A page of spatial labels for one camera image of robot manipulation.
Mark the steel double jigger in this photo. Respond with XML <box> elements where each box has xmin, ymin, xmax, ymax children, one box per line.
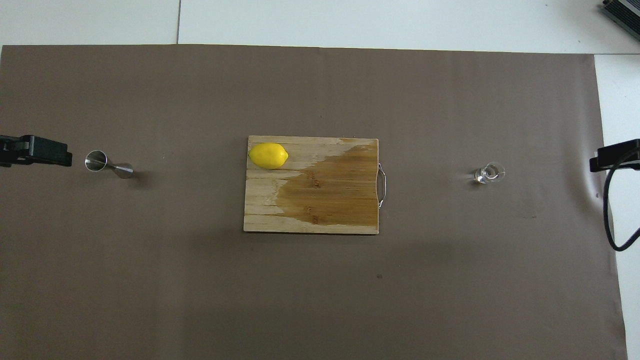
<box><xmin>84</xmin><ymin>150</ymin><xmax>135</xmax><ymax>180</ymax></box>

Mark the small clear glass cup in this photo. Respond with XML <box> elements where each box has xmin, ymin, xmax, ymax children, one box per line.
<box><xmin>474</xmin><ymin>161</ymin><xmax>506</xmax><ymax>185</ymax></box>

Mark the grey ribbed metal device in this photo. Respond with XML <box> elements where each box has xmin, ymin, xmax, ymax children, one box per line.
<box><xmin>600</xmin><ymin>0</ymin><xmax>640</xmax><ymax>28</ymax></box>

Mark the brown paper table mat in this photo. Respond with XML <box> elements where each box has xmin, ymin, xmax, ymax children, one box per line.
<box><xmin>0</xmin><ymin>44</ymin><xmax>630</xmax><ymax>360</ymax></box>

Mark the yellow lemon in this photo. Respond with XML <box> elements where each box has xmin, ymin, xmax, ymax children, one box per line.
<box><xmin>248</xmin><ymin>142</ymin><xmax>290</xmax><ymax>170</ymax></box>

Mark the wooden cutting board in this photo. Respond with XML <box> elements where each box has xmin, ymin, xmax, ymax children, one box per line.
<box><xmin>243</xmin><ymin>135</ymin><xmax>388</xmax><ymax>235</ymax></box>

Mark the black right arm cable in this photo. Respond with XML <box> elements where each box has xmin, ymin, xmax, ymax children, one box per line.
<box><xmin>602</xmin><ymin>148</ymin><xmax>640</xmax><ymax>252</ymax></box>

